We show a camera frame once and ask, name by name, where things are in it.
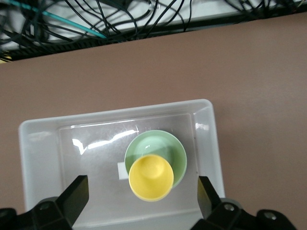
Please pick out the mint green bowl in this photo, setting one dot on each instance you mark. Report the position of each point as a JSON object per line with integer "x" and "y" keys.
{"x": 156, "y": 143}

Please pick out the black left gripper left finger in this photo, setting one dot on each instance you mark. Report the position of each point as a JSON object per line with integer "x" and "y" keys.
{"x": 60, "y": 210}

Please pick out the brown table cover sheet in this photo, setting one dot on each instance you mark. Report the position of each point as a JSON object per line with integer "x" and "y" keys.
{"x": 153, "y": 79}

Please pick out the black table edge rail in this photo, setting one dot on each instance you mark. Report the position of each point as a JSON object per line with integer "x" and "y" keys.
{"x": 168, "y": 27}

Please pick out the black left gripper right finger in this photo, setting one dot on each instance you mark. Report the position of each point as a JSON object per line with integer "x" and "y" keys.
{"x": 223, "y": 215}

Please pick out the yellow plastic cup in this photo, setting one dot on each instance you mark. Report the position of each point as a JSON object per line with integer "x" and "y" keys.
{"x": 151, "y": 177}

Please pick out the white square label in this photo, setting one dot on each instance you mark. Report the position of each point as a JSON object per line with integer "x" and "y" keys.
{"x": 122, "y": 171}

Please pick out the clear plastic box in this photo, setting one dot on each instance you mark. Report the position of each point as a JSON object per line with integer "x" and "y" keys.
{"x": 96, "y": 167}

